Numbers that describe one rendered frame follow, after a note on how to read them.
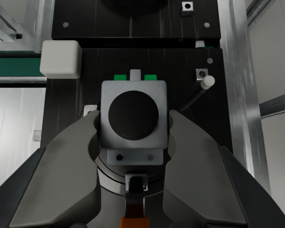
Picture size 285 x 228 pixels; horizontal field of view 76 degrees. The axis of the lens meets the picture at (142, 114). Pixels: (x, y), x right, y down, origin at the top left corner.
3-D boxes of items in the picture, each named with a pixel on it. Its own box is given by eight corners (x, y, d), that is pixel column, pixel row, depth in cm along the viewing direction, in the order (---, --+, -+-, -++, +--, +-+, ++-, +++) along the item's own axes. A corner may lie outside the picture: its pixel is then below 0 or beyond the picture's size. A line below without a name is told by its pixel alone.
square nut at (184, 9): (192, 16, 26) (193, 11, 25) (180, 16, 26) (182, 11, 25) (191, 7, 27) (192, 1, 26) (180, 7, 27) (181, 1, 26)
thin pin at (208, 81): (186, 110, 22) (216, 85, 13) (179, 110, 22) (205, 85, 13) (186, 104, 22) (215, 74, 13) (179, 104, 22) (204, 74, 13)
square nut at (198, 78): (206, 83, 24) (209, 79, 23) (194, 83, 24) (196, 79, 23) (205, 71, 25) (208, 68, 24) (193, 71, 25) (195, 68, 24)
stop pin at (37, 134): (55, 142, 27) (41, 140, 23) (47, 142, 27) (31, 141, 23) (56, 133, 27) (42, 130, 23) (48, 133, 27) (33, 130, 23)
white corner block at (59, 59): (85, 84, 26) (75, 72, 22) (53, 84, 26) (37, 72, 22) (86, 54, 27) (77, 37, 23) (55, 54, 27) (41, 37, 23)
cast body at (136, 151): (159, 162, 17) (173, 170, 10) (111, 163, 17) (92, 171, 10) (157, 77, 19) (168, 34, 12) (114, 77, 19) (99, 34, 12)
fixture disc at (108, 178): (196, 193, 22) (201, 197, 20) (77, 194, 21) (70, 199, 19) (189, 81, 24) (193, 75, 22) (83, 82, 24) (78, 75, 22)
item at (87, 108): (99, 124, 21) (96, 122, 20) (86, 124, 21) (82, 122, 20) (100, 107, 21) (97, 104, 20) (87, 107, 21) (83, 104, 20)
